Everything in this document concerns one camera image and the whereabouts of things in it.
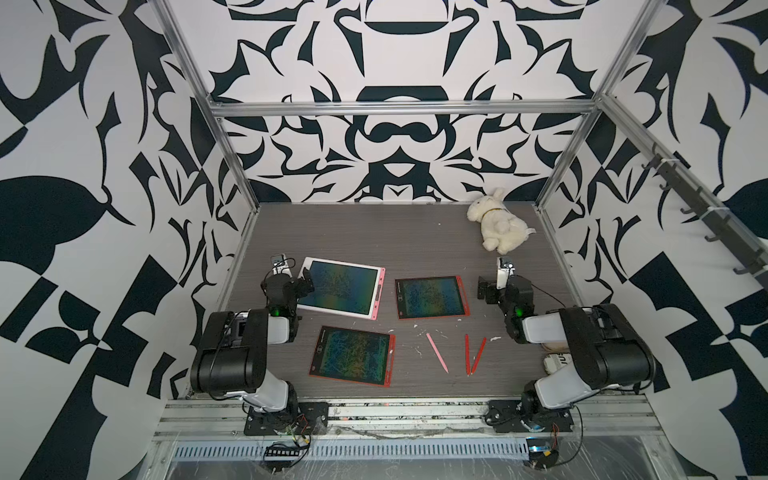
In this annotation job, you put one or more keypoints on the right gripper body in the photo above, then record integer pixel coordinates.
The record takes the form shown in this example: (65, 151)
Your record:
(494, 296)

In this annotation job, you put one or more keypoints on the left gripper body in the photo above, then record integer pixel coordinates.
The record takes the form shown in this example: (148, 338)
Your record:
(299, 288)

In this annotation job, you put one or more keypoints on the red stylus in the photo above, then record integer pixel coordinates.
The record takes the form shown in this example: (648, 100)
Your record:
(478, 356)
(467, 354)

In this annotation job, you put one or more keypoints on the pink white writing tablet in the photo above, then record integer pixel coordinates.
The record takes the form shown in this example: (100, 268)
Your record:
(343, 288)

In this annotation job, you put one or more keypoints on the pink stylus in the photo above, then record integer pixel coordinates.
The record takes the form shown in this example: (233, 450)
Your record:
(437, 353)

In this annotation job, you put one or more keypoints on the red tablet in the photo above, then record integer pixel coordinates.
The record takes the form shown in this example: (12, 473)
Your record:
(356, 356)
(431, 297)

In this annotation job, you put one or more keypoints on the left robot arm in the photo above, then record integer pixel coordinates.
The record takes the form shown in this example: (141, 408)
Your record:
(231, 361)

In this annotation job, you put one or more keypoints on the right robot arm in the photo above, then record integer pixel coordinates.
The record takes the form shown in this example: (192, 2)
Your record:
(606, 352)

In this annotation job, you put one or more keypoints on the white plush bunny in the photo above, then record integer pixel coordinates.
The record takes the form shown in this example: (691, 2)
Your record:
(501, 230)

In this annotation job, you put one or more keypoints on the printed white pouch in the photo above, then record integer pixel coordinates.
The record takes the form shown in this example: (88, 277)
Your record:
(554, 362)

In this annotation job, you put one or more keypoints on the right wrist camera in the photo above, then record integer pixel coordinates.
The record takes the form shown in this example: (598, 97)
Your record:
(505, 270)

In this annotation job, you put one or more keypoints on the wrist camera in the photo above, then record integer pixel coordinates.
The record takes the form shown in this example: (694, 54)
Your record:
(282, 265)
(505, 270)

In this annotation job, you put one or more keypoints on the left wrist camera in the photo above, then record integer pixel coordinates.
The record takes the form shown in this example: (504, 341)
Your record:
(282, 265)

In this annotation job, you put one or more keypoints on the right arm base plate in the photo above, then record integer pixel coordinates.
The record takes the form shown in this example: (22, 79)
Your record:
(517, 416)

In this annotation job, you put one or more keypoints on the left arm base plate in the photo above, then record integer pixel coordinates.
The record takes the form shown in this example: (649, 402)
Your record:
(305, 418)

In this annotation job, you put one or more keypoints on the black wall hook rack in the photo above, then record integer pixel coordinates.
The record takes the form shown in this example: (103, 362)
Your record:
(724, 225)

